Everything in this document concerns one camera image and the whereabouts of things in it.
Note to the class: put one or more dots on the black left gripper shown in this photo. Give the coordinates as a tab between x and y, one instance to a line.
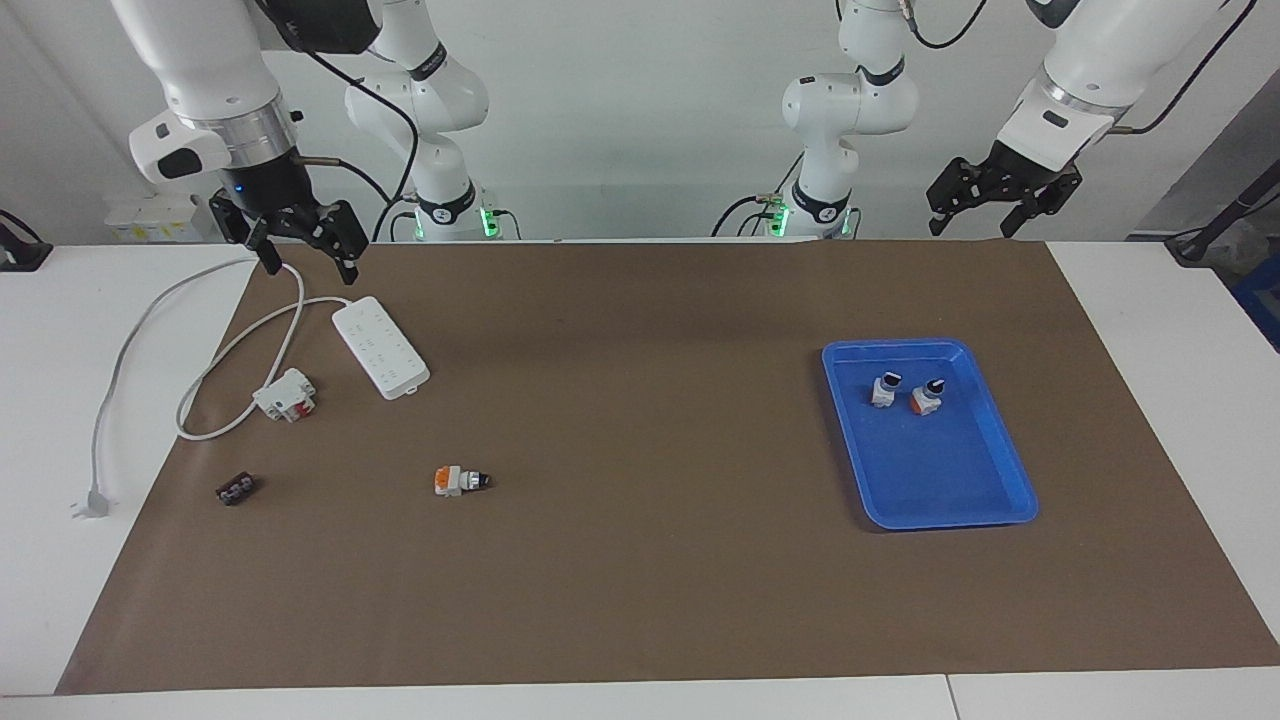
1020	172

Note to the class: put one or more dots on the blue plastic tray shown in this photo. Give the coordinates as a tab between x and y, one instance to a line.
950	480

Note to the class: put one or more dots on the blue plastic crate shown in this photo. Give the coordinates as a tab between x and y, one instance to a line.
1262	300

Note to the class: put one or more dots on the white cardboard box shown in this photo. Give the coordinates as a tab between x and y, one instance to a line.
150	215

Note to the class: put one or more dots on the brown paper table mat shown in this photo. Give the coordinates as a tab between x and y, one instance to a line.
640	560

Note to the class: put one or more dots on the black stand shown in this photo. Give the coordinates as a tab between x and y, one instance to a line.
1195	245

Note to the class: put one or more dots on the small black terminal block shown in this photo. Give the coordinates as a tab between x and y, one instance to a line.
236	490

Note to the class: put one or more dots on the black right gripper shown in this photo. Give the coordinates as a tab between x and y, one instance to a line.
265	190

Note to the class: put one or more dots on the white red circuit breaker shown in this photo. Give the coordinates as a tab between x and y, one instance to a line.
283	393

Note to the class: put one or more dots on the white power strip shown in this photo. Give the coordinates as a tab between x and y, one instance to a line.
380	350

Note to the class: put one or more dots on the white grey rotary switch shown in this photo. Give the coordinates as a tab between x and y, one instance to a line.
884	392

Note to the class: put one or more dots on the black clamp base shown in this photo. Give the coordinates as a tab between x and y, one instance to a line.
20	255

